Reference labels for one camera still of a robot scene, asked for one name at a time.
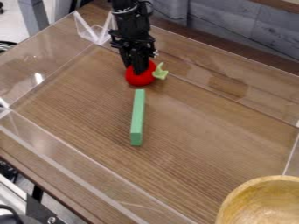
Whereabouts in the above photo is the black metal clamp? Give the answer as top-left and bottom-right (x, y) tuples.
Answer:
(25, 195), (67, 224)

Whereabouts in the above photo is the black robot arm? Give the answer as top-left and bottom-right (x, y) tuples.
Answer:
(108, 0), (156, 75)

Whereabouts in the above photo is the black cable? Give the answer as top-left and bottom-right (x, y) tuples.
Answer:
(0, 204), (23, 224)

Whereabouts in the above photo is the red plush fruit green leaf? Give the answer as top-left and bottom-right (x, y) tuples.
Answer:
(125, 61), (170, 87)

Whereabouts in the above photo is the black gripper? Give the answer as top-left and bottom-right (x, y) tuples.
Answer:
(108, 8), (157, 75)

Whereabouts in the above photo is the clear acrylic tray enclosure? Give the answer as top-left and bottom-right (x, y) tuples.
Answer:
(0, 17), (299, 224)

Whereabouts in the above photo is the green rectangular block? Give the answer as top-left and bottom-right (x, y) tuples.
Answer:
(129, 89), (145, 146)

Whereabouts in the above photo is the wooden bowl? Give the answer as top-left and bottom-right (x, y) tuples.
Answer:
(215, 175), (299, 224)

